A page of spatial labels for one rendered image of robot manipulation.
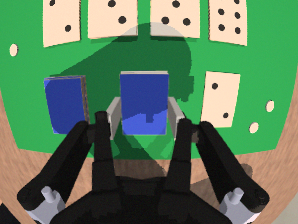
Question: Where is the small beige disc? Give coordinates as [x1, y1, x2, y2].
[10, 44, 19, 56]
[265, 100, 274, 112]

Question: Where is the green play mat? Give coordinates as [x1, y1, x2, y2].
[0, 0, 298, 160]

